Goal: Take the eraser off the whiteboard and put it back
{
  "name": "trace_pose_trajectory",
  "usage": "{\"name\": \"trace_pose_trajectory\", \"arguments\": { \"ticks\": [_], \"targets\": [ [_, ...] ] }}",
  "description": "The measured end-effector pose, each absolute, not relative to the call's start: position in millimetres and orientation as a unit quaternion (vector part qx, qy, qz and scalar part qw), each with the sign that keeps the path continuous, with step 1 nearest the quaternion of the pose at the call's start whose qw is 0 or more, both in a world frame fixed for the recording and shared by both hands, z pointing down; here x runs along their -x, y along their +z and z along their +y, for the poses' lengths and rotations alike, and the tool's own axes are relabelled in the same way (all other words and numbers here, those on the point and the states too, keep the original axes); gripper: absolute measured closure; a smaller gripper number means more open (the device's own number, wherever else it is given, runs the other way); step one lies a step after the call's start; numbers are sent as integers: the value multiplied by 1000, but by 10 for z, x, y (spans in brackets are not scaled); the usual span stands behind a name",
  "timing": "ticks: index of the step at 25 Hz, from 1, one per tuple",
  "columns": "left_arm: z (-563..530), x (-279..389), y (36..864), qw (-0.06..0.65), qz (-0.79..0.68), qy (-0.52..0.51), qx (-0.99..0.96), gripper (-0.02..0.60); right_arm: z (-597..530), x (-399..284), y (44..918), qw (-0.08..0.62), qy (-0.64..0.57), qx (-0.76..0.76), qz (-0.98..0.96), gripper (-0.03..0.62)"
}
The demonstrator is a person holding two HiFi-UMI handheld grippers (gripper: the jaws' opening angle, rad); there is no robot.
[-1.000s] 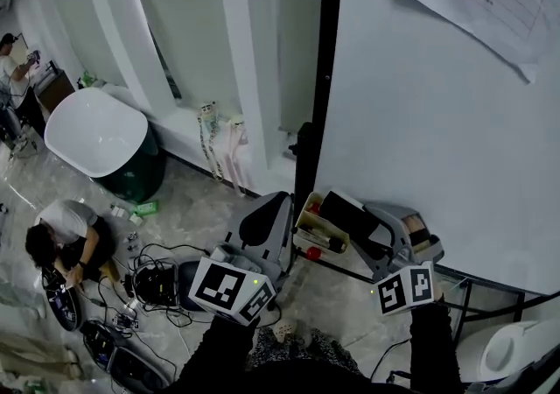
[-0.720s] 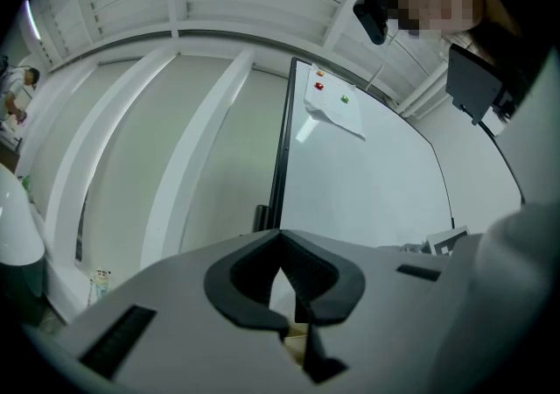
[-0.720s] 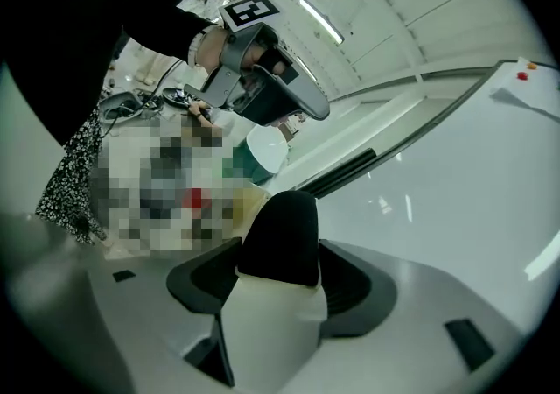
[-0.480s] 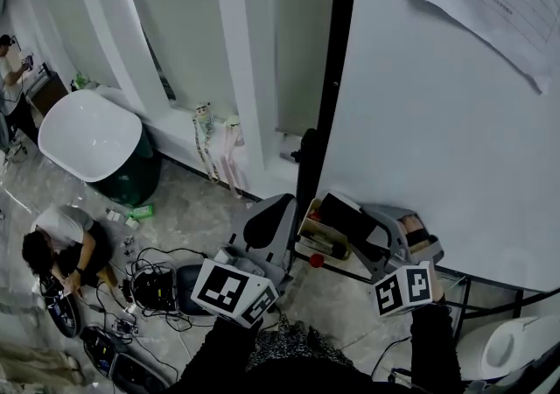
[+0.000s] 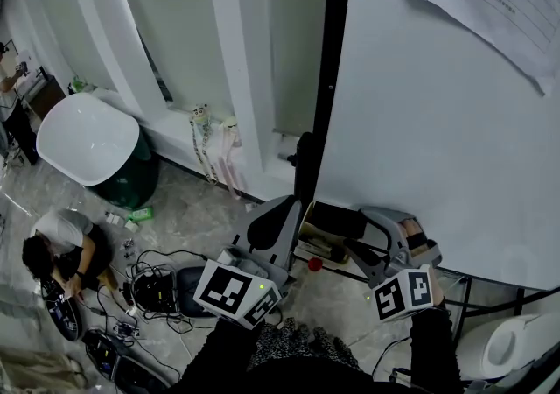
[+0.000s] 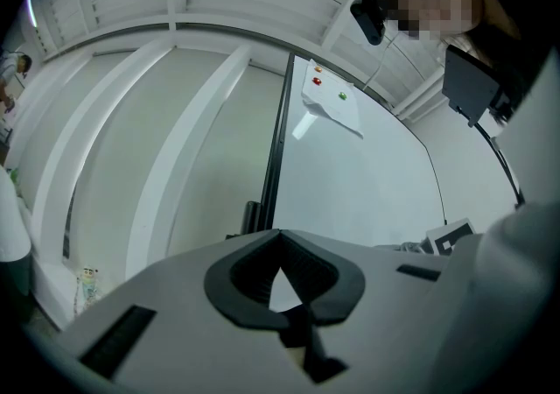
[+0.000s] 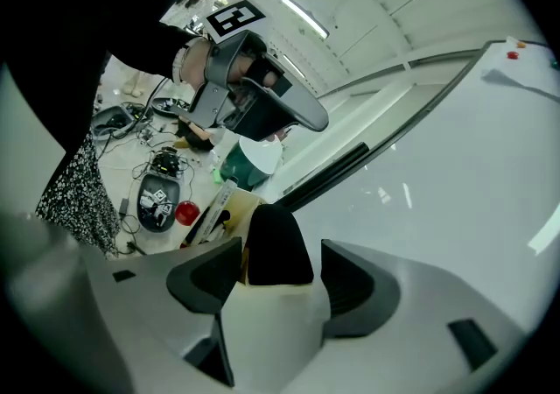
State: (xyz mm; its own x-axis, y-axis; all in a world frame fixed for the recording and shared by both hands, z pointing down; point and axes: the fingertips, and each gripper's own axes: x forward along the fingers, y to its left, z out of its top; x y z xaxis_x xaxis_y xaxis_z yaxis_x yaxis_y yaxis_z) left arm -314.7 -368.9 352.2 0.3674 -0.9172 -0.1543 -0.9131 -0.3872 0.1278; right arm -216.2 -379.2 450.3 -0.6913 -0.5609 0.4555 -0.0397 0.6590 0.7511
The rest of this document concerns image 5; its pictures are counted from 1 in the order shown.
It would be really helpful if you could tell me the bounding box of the person's left forearm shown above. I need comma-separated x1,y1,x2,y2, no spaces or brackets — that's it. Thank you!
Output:
181,316,266,394

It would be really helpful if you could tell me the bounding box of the black upright post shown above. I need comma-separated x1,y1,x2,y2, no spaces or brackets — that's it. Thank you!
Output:
295,131,317,209

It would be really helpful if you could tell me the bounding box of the dark wooden cabinet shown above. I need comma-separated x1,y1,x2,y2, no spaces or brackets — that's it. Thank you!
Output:
24,74,67,122

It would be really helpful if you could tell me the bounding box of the black equipment box with cables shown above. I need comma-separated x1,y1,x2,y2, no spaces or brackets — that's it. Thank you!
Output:
129,269,181,315

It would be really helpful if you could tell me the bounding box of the black whiteboard stand frame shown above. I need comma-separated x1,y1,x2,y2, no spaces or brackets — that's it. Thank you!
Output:
437,271,529,343

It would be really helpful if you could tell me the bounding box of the black cushion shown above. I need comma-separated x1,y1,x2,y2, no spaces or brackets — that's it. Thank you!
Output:
174,266,220,319

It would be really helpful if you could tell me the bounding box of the cardboard box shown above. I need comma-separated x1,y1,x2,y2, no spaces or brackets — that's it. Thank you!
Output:
297,201,369,271

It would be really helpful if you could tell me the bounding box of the open black case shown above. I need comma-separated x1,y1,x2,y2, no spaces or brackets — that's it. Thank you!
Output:
82,328,172,394
41,278,84,343

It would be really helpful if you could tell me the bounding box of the white whiteboard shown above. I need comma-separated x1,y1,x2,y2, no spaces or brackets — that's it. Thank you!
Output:
311,0,560,293

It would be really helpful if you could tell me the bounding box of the pink long-legged plush doll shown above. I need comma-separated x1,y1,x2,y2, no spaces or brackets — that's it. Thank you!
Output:
218,116,247,200

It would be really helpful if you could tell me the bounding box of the beige cloth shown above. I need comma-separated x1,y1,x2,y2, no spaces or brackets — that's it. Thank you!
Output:
0,344,88,394

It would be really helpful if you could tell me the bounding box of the person's patterned clothing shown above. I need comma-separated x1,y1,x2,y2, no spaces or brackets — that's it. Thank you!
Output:
247,316,373,394

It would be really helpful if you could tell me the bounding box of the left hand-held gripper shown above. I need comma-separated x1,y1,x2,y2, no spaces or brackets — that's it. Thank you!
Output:
192,195,304,331

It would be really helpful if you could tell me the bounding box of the person's right forearm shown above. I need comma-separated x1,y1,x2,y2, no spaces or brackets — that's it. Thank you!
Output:
409,299,466,394

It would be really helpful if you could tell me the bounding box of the dark green bin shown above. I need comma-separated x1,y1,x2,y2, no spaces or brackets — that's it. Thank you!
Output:
93,128,161,211

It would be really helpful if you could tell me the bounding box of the spotted long-legged plush doll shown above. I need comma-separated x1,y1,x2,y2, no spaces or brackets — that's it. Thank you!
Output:
188,103,221,186

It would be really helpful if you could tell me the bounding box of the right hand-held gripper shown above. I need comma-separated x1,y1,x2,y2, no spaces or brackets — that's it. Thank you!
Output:
343,206,444,324

